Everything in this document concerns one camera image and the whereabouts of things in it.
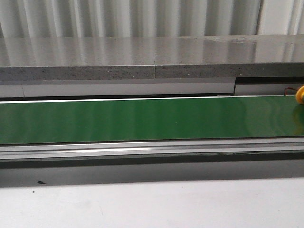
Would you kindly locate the white panel under slab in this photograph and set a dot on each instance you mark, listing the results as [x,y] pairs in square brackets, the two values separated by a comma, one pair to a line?
[154,87]

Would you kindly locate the grey stone slab shelf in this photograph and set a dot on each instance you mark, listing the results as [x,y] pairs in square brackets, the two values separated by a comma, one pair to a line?
[47,59]

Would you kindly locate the green conveyor belt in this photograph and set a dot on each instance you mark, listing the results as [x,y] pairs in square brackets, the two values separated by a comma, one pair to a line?
[150,119]

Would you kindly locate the aluminium conveyor front rail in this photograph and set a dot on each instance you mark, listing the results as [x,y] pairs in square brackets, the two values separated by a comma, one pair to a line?
[204,147]

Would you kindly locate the white pleated curtain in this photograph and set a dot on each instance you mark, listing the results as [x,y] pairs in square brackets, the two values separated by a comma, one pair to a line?
[149,18]

